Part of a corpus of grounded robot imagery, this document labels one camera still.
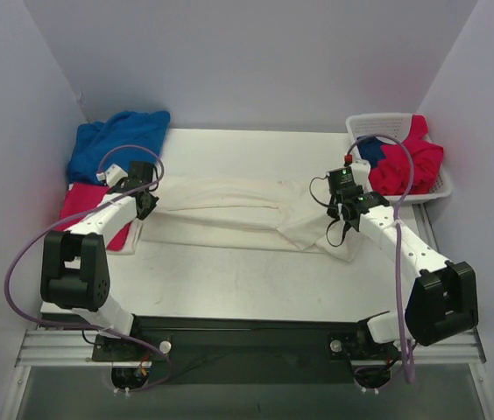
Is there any white t-shirt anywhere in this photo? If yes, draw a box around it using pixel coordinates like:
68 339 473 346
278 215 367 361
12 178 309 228
107 220 143 256
141 177 363 262

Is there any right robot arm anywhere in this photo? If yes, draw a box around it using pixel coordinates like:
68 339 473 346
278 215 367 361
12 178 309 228
327 167 478 357

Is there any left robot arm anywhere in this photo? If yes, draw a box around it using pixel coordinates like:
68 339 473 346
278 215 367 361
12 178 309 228
40 161 159 361

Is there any folded white t-shirt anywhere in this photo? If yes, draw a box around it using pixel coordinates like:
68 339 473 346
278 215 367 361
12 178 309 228
107 220 143 256

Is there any blue t-shirt pile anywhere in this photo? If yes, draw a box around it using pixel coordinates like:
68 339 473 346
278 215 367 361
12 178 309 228
67 110 171 185

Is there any red t-shirt in basket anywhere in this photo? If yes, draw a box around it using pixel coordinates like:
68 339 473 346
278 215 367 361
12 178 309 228
369 115 444 196

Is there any folded red t-shirt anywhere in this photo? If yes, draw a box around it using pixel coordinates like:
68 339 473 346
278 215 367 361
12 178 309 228
57 182 131 253

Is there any blue t-shirt in basket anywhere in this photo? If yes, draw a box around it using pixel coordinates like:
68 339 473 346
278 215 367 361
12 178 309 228
356 136 385 169

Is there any white plastic basket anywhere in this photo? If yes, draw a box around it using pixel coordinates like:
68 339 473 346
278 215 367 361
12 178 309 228
346 113 452 204

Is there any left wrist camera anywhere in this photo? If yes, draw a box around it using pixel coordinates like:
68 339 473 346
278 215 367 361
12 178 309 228
96 164 128 186

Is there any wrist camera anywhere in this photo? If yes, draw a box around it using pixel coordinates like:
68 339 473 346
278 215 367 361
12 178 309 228
344 155 371 192
96 164 128 186

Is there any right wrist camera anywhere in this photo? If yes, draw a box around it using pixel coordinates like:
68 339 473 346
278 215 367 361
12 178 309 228
344 155 371 192

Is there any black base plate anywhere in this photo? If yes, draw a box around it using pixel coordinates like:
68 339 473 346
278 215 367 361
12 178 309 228
91 317 399 390

